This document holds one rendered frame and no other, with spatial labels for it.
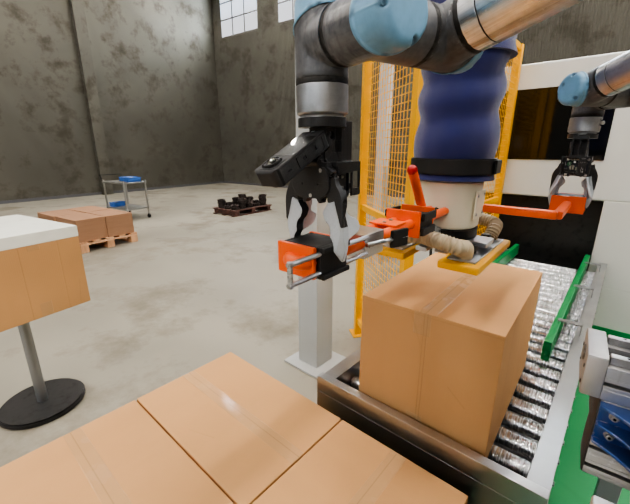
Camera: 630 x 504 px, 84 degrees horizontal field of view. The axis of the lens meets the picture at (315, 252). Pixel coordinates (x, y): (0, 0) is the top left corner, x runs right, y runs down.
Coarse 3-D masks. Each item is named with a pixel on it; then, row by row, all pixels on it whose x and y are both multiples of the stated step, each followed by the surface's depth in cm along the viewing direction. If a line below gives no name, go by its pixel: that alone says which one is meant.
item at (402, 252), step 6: (384, 246) 101; (402, 246) 99; (408, 246) 100; (414, 246) 101; (384, 252) 98; (390, 252) 97; (396, 252) 96; (402, 252) 95; (408, 252) 97; (414, 252) 100; (402, 258) 95
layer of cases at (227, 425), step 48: (192, 384) 130; (240, 384) 130; (96, 432) 108; (144, 432) 108; (192, 432) 108; (240, 432) 108; (288, 432) 108; (336, 432) 108; (0, 480) 93; (48, 480) 93; (96, 480) 93; (144, 480) 93; (192, 480) 93; (240, 480) 93; (288, 480) 93; (336, 480) 93; (384, 480) 93; (432, 480) 93
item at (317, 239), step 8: (312, 232) 61; (280, 240) 55; (288, 240) 55; (296, 240) 55; (304, 240) 55; (312, 240) 55; (320, 240) 55; (328, 240) 55; (280, 248) 56; (288, 248) 54; (296, 248) 53; (304, 248) 52; (312, 248) 51; (280, 256) 56; (280, 264) 56; (312, 264) 52; (296, 272) 54; (304, 272) 53; (312, 272) 52
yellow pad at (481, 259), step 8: (496, 240) 106; (504, 240) 108; (480, 248) 97; (488, 248) 97; (496, 248) 99; (504, 248) 103; (448, 256) 90; (480, 256) 90; (488, 256) 92; (496, 256) 96; (440, 264) 89; (448, 264) 87; (456, 264) 86; (464, 264) 86; (472, 264) 86; (480, 264) 86; (488, 264) 90; (464, 272) 85; (472, 272) 84; (480, 272) 85
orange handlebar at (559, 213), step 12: (492, 204) 98; (564, 204) 98; (528, 216) 92; (540, 216) 90; (552, 216) 88; (384, 228) 70; (396, 228) 72; (288, 252) 54; (348, 252) 59; (300, 264) 52
